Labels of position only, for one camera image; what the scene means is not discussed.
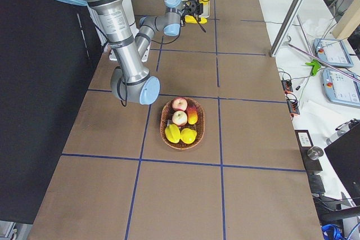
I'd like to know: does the dark red plum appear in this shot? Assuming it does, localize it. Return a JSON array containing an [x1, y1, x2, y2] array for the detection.
[[186, 105, 198, 125]]

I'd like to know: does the red green apple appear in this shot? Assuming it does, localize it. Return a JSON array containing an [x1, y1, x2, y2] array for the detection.
[[172, 111, 187, 126]]

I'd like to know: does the metal cup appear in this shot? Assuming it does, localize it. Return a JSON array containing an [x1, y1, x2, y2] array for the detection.
[[307, 146, 324, 161]]

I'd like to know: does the blue teach pendant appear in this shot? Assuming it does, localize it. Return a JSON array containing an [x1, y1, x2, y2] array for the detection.
[[313, 38, 354, 68], [322, 68, 359, 108]]

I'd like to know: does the green handled reach grabber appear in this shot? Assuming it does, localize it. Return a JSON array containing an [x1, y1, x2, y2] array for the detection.
[[283, 40, 359, 83]]

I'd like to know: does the brown wicker basket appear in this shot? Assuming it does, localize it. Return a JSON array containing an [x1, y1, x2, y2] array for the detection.
[[160, 98, 205, 150]]

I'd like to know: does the yellow lemon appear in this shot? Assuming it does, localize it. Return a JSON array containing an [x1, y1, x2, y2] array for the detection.
[[180, 128, 197, 144]]

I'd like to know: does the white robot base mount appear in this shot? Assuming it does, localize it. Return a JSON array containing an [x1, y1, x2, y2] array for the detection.
[[108, 37, 152, 63]]

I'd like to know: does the pale green bear tray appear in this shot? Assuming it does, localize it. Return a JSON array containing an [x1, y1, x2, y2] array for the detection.
[[182, 0, 210, 18]]

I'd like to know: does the black braided cable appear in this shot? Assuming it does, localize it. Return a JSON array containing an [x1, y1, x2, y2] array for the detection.
[[160, 3, 208, 46]]

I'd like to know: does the silver reach grabber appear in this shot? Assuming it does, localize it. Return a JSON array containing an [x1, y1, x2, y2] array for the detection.
[[296, 15, 313, 54]]

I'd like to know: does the aluminium frame post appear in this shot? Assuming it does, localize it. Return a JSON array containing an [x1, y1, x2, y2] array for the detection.
[[269, 0, 304, 57]]

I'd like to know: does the black monitor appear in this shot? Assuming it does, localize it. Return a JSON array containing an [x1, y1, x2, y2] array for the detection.
[[325, 126, 359, 206]]

